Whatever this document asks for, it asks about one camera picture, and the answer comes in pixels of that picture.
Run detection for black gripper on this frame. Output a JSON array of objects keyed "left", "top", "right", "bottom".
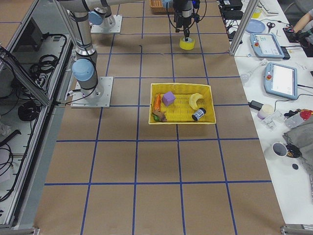
[{"left": 174, "top": 9, "right": 195, "bottom": 42}]

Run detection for yellow tape roll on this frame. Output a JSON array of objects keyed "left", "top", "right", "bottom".
[{"left": 179, "top": 37, "right": 195, "bottom": 50}]

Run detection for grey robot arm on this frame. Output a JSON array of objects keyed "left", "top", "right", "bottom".
[
  {"left": 162, "top": 0, "right": 201, "bottom": 42},
  {"left": 58, "top": 0, "right": 131, "bottom": 108}
]

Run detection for brown wicker basket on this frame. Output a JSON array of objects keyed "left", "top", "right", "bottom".
[{"left": 149, "top": 0, "right": 174, "bottom": 15}]

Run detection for yellow toy banana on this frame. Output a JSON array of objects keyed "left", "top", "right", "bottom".
[{"left": 189, "top": 93, "right": 203, "bottom": 110}]

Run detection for purple cube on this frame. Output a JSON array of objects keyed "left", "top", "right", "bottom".
[{"left": 162, "top": 91, "right": 176, "bottom": 106}]

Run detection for blue plate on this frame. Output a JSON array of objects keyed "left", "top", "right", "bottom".
[{"left": 246, "top": 19, "right": 266, "bottom": 33}]

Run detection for yellow plastic basket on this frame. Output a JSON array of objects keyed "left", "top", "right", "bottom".
[{"left": 148, "top": 83, "right": 216, "bottom": 125}]

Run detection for orange toy carrot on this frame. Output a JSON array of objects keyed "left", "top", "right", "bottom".
[{"left": 154, "top": 94, "right": 161, "bottom": 111}]

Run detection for upper teach pendant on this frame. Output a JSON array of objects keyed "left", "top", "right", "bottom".
[{"left": 249, "top": 33, "right": 285, "bottom": 59}]

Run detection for teach pendant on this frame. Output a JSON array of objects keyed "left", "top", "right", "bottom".
[
  {"left": 249, "top": 33, "right": 285, "bottom": 59},
  {"left": 264, "top": 62, "right": 298, "bottom": 100}
]

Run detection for black white can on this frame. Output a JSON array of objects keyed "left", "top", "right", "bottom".
[{"left": 192, "top": 108, "right": 206, "bottom": 121}]

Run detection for black scissors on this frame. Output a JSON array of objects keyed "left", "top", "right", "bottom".
[{"left": 267, "top": 22, "right": 275, "bottom": 34}]

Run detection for brown green toy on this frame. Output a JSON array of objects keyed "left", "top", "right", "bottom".
[{"left": 152, "top": 110, "right": 167, "bottom": 122}]

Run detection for black power adapter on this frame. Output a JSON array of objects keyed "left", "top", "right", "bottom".
[{"left": 248, "top": 100, "right": 263, "bottom": 111}]

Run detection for lower teach pendant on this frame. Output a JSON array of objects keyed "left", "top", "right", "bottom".
[{"left": 264, "top": 62, "right": 298, "bottom": 100}]

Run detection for white purple cup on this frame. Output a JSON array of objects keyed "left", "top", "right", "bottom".
[{"left": 257, "top": 104, "right": 274, "bottom": 119}]

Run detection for white mug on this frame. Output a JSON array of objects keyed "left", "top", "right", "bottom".
[{"left": 264, "top": 142, "right": 288, "bottom": 161}]

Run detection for grey cloth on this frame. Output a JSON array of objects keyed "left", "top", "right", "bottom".
[{"left": 283, "top": 117, "right": 313, "bottom": 177}]

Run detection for aluminium frame post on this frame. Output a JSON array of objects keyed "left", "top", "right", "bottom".
[{"left": 229, "top": 0, "right": 259, "bottom": 56}]

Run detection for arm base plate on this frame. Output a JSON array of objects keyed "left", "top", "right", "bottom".
[
  {"left": 70, "top": 76, "right": 113, "bottom": 108},
  {"left": 89, "top": 12, "right": 122, "bottom": 34}
]

